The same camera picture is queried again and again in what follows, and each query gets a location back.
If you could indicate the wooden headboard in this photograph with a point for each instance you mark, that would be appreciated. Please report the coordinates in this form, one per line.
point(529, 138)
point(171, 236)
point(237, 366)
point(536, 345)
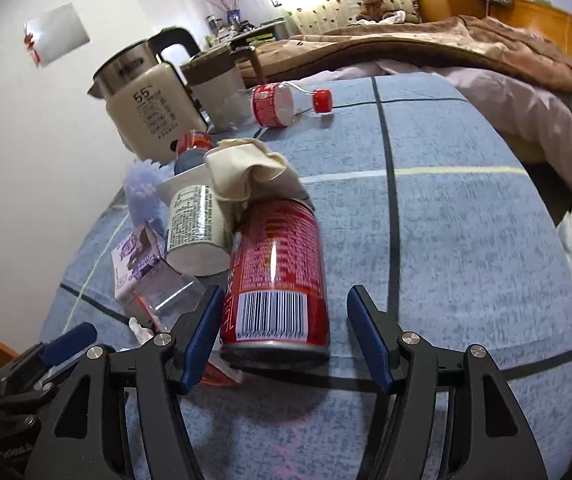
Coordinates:
point(540, 20)

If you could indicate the brown blanket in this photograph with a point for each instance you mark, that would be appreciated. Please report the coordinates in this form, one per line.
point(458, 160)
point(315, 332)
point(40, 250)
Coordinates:
point(415, 45)

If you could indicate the clear plastic package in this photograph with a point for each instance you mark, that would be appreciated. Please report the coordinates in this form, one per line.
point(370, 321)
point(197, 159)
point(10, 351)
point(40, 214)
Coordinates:
point(166, 290)

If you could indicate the beige tumbler with brown band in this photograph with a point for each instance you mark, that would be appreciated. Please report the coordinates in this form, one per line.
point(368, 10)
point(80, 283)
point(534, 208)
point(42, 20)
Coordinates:
point(216, 90)

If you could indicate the pink quilt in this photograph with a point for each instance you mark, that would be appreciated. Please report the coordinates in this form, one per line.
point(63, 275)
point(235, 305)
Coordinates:
point(515, 105)

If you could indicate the clear bottle with red label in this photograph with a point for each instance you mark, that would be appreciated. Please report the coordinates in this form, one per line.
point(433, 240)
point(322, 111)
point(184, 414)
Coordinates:
point(271, 105)

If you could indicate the red plastic wrapper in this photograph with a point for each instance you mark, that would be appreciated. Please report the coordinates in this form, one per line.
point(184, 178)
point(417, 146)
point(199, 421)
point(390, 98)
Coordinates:
point(216, 375)

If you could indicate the short red drink can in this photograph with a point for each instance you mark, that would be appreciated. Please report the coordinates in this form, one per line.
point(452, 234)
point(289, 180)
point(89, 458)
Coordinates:
point(193, 142)

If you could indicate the cluttered desk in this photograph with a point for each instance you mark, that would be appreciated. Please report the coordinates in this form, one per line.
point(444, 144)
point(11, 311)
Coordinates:
point(246, 32)

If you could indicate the beige steel electric kettle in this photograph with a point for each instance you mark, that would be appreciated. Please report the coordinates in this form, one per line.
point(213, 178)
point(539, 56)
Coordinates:
point(151, 110)

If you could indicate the red bottle cap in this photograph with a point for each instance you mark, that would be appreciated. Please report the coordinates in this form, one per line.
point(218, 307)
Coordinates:
point(322, 101)

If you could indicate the cream crumpled cloth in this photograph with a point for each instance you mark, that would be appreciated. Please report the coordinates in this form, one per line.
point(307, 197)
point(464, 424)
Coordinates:
point(246, 170)

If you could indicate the white wall sheet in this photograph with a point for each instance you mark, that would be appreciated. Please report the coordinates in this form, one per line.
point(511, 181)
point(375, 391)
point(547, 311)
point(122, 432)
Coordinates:
point(58, 30)

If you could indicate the tall red drink can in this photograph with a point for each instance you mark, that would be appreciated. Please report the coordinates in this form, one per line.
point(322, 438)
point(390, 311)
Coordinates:
point(276, 270)

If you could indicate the white yogurt cup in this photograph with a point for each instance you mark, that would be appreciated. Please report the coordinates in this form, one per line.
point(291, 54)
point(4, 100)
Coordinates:
point(193, 225)

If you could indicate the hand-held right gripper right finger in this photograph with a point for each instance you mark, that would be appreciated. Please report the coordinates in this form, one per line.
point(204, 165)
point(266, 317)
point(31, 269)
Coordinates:
point(370, 340)

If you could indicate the small purple carton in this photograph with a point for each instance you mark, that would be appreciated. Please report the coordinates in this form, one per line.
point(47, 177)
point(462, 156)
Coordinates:
point(133, 255)

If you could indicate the crumpled white tissue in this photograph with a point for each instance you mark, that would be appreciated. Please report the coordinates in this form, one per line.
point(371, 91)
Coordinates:
point(141, 330)

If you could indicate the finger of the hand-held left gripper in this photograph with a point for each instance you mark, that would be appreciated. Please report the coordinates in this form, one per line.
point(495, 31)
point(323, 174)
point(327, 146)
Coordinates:
point(68, 342)

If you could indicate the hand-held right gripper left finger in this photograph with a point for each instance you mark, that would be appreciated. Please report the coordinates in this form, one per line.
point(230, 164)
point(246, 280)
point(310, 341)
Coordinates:
point(201, 340)

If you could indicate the brown teddy bear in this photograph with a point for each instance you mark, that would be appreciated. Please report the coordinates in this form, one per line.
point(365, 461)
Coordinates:
point(373, 2)

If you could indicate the blue checked bed sheet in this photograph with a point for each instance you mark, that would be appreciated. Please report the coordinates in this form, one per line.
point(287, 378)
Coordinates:
point(440, 260)

